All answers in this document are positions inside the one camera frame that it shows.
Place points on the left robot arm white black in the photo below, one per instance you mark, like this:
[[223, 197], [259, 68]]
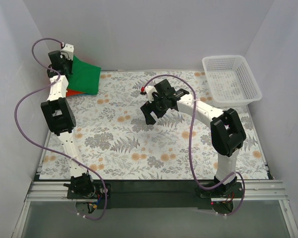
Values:
[[61, 121]]

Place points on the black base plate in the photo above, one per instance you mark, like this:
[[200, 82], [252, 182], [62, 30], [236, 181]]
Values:
[[158, 194]]

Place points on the floral patterned table mat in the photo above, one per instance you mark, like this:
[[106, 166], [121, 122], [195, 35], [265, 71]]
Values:
[[115, 142]]

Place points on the green t shirt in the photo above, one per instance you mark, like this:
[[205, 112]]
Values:
[[84, 78]]

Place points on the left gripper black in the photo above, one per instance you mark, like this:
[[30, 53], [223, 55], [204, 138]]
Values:
[[65, 65]]

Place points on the folded orange t shirt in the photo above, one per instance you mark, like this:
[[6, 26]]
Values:
[[71, 93]]

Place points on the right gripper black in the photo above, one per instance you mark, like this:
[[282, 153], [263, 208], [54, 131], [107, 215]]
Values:
[[153, 109]]

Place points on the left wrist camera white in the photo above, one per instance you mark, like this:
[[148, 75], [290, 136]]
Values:
[[68, 51]]

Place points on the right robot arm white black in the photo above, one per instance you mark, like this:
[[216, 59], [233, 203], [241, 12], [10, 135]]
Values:
[[227, 132]]

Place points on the white plastic basket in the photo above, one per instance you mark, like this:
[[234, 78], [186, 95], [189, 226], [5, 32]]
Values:
[[231, 81]]

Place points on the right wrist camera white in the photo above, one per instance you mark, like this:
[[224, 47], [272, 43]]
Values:
[[148, 91]]

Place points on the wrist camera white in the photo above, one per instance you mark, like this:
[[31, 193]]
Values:
[[68, 51], [148, 91]]

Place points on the aluminium rail frame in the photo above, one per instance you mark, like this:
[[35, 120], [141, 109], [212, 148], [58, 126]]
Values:
[[50, 212]]

